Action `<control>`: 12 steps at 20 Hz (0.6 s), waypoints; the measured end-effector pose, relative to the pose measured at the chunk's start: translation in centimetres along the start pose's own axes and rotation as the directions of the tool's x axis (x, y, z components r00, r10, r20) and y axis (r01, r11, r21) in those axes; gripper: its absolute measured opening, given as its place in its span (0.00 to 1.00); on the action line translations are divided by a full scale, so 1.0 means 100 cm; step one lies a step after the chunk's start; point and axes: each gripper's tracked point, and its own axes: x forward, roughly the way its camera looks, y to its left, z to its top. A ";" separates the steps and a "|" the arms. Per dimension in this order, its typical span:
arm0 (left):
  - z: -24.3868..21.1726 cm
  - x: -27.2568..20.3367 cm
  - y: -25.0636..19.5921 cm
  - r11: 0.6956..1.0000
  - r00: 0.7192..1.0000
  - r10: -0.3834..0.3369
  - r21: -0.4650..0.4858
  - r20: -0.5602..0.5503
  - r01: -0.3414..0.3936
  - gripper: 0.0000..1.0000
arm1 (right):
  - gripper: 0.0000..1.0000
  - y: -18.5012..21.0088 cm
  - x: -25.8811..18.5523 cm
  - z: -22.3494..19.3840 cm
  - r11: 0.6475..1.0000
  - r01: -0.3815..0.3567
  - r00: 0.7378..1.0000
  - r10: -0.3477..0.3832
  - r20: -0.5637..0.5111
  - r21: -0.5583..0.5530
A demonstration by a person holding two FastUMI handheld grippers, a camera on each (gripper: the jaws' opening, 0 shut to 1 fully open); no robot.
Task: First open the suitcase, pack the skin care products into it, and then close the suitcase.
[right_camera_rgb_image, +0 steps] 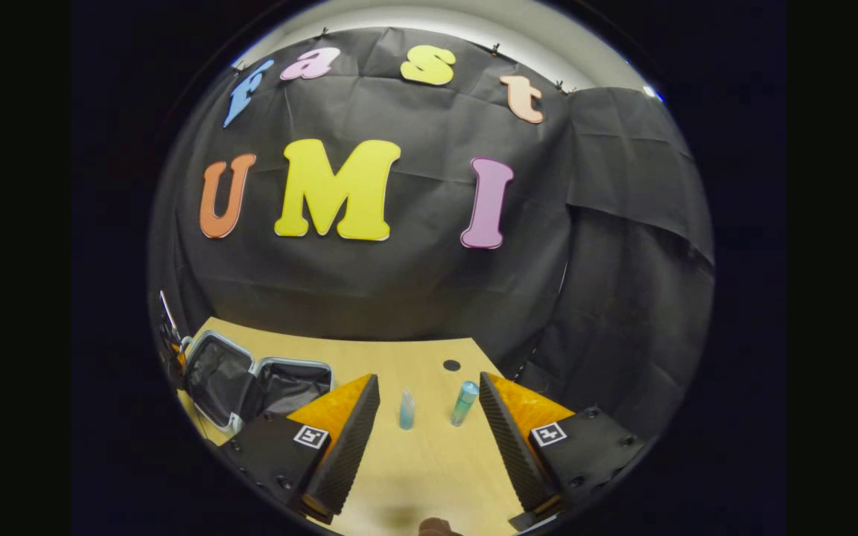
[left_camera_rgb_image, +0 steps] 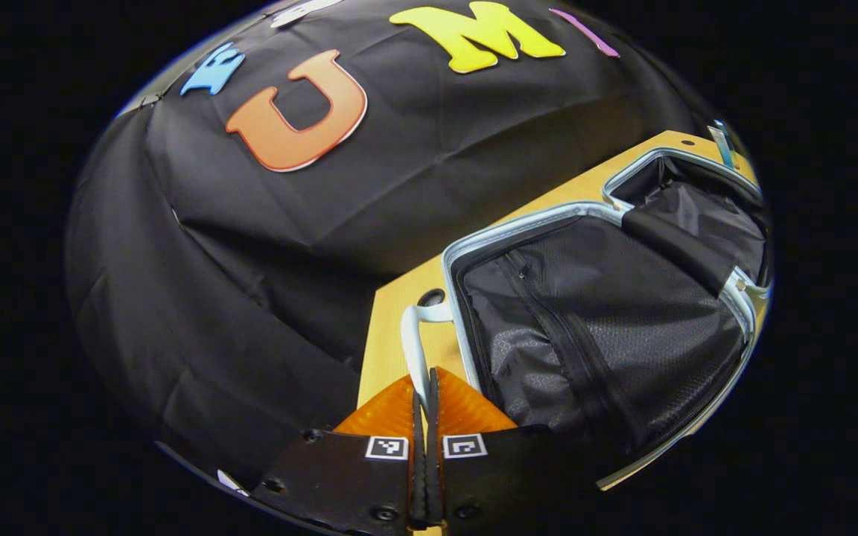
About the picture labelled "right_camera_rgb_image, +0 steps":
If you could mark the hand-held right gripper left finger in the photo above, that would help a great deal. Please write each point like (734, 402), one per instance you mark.
(351, 439)

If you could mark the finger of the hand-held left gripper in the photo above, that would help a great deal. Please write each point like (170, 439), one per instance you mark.
(177, 362)

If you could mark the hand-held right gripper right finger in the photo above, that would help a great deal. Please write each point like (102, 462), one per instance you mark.
(511, 439)

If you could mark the light blue suitcase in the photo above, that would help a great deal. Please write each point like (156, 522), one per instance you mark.
(217, 376)

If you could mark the blue skin care bottle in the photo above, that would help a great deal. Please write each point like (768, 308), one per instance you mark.
(463, 406)

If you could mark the blue skin care tube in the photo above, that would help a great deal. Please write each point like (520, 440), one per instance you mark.
(407, 411)

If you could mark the black round desk grommet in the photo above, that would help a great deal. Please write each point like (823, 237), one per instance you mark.
(451, 365)

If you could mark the black backdrop cloth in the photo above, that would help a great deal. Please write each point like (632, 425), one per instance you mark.
(414, 283)

